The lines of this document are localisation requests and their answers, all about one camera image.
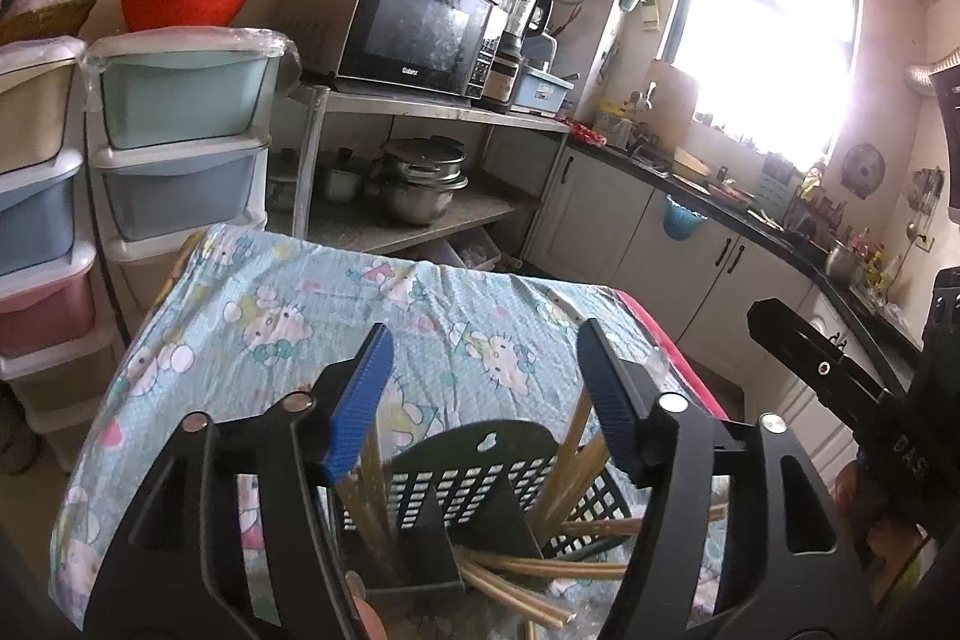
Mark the window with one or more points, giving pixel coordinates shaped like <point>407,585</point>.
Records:
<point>750,10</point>

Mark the stacked steel pots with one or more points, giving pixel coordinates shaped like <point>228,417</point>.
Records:
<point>420,190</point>

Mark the round wall vent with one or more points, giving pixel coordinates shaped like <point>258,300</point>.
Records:
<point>862,164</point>

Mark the dark range hood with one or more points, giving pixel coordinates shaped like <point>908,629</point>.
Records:
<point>949,115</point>

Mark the steel bowl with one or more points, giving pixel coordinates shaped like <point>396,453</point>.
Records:
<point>844,261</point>

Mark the black microwave oven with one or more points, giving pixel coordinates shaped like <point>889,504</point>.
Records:
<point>420,25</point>

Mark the woven basket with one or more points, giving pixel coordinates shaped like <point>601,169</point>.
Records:
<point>45,21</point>

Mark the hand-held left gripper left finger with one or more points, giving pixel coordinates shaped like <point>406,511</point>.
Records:
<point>360,407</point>

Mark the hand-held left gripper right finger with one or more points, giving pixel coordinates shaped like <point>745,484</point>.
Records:
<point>611,400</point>

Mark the black perforated utensil holder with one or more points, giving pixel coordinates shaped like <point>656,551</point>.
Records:
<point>450,467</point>

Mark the red cloth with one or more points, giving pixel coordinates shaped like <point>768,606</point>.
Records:
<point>679,340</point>

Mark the white kitchen cabinets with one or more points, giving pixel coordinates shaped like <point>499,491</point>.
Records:
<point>600,212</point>

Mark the black kitchen countertop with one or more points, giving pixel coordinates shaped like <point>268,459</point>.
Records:
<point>757,227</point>

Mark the light blue plastic box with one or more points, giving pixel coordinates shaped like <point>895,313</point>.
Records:
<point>540,89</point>

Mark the drawer tower with mint drawer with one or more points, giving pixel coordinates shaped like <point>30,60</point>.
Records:
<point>180,93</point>

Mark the brown jar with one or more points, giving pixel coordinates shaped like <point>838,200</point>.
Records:
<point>501,78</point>

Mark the small steel pot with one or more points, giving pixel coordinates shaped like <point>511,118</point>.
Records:
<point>341,179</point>

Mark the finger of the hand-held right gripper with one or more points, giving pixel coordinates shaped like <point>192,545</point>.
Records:
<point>810,359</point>

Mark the drawer tower with beige drawer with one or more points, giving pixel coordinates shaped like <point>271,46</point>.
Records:
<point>37,108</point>

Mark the person's right hand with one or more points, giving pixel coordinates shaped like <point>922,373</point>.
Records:
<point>892,539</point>

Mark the pile of wooden chopsticks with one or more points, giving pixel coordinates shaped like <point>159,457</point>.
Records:
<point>525,565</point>

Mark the steel shelf rack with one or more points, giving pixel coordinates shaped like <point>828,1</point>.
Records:
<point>420,104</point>

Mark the clear plastic storage bin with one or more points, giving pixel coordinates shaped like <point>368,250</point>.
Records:
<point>472,254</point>

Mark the silver vent duct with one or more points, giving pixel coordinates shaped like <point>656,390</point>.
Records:
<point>930,74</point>

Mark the black blender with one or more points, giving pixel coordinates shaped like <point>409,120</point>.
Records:
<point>525,6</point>

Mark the cartoon printed blanket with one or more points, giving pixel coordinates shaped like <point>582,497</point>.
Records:
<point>300,295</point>

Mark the blue hanging bin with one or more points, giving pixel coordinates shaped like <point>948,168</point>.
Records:
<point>684,224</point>

